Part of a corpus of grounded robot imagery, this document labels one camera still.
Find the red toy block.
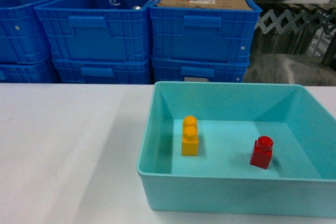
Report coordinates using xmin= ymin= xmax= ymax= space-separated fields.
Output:
xmin=249 ymin=136 xmax=274 ymax=169

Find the yellow toy block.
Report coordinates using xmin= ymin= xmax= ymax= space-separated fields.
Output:
xmin=181 ymin=115 xmax=199 ymax=156

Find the blue crate lower right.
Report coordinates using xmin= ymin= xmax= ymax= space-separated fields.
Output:
xmin=151 ymin=58 xmax=250 ymax=82

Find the blue crate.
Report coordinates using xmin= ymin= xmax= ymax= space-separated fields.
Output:
xmin=150 ymin=0 xmax=261 ymax=63
xmin=52 ymin=60 xmax=151 ymax=84
xmin=1 ymin=0 xmax=54 ymax=64
xmin=151 ymin=58 xmax=250 ymax=82
xmin=35 ymin=0 xmax=152 ymax=62
xmin=1 ymin=59 xmax=61 ymax=83

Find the blue crate lower middle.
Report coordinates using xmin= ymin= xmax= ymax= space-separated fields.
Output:
xmin=52 ymin=60 xmax=151 ymax=84

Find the blue crate upper right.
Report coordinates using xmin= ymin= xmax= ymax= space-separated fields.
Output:
xmin=150 ymin=0 xmax=261 ymax=63

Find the blue crate upper middle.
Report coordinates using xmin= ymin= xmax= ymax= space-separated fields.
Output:
xmin=35 ymin=0 xmax=152 ymax=62

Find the brown cardboard sheet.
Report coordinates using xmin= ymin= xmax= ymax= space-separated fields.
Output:
xmin=156 ymin=0 xmax=253 ymax=10

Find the blue crate upper left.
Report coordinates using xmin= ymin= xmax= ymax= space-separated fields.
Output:
xmin=1 ymin=0 xmax=54 ymax=64

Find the blue crate lower left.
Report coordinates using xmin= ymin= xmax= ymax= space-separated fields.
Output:
xmin=1 ymin=59 xmax=61 ymax=83

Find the grey expandable roller conveyor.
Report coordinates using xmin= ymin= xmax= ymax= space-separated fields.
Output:
xmin=255 ymin=8 xmax=335 ymax=35

